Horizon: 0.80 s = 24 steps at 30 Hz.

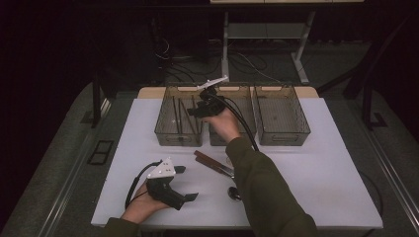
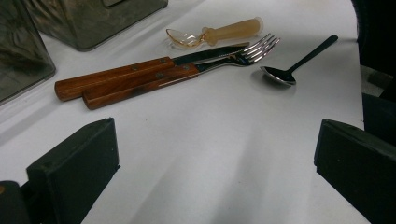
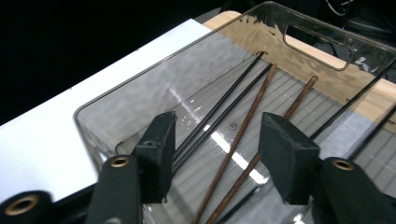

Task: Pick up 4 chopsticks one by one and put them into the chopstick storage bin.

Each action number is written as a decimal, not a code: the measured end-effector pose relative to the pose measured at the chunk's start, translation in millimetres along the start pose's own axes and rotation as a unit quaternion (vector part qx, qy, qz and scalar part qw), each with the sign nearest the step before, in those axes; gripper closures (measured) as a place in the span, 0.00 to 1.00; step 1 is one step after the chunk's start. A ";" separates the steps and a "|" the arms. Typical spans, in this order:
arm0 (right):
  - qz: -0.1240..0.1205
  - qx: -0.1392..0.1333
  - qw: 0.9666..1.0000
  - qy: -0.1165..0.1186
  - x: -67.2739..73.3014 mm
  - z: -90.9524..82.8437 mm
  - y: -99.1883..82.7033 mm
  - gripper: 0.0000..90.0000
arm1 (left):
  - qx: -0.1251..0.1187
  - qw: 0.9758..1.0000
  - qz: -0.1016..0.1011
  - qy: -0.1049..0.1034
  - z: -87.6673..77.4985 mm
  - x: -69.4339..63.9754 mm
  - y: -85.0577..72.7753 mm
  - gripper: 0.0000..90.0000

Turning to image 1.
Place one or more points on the person's left hand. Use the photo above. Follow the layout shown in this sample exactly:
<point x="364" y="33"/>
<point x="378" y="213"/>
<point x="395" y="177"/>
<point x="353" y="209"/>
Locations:
<point x="143" y="207"/>

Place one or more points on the black metal stand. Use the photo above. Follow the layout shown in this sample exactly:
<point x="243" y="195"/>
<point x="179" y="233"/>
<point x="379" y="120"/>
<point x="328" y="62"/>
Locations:
<point x="367" y="105"/>

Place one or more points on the smoky transparent plastic bin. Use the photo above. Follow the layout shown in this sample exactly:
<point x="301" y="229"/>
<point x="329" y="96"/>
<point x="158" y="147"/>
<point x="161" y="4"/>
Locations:
<point x="164" y="115"/>
<point x="247" y="108"/>
<point x="280" y="115"/>

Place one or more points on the person's right hand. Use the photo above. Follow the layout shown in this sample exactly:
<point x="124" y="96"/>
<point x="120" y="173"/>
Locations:
<point x="225" y="126"/>

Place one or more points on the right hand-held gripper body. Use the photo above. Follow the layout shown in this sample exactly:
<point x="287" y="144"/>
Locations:
<point x="214" y="105"/>

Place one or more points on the metal floor rail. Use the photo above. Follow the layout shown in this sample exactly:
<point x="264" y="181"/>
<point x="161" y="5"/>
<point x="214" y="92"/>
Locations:
<point x="395" y="184"/>
<point x="66" y="191"/>

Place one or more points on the black rectangular floor frame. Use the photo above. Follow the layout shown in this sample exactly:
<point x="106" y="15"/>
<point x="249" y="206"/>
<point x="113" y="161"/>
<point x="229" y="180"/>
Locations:
<point x="94" y="158"/>

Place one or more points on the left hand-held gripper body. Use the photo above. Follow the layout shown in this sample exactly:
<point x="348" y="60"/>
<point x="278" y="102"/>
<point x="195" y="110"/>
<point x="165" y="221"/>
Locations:
<point x="164" y="192"/>

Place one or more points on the white metal-legged desk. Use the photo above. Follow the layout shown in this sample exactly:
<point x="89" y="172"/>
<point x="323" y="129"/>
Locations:
<point x="225" y="49"/>

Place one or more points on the metal spoon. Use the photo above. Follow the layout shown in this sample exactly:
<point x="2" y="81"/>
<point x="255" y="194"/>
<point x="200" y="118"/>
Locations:
<point x="234" y="193"/>

